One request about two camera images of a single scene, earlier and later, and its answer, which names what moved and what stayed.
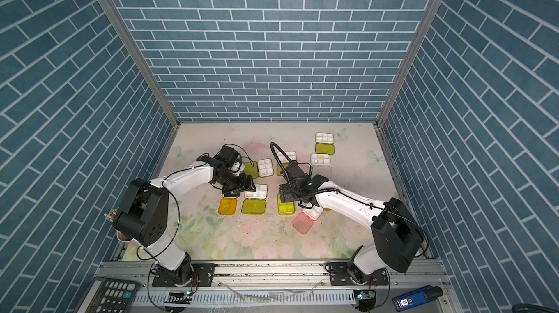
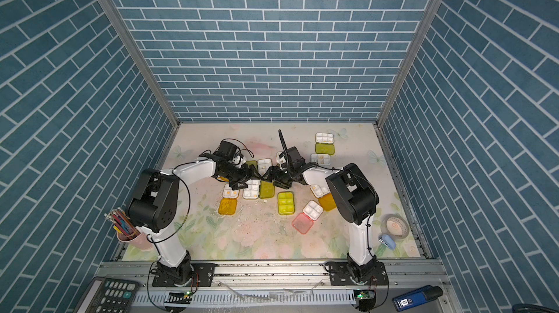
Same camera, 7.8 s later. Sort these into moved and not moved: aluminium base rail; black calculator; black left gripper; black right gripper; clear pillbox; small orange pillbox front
Moved: black left gripper; black right gripper
Not moved: aluminium base rail; black calculator; clear pillbox; small orange pillbox front
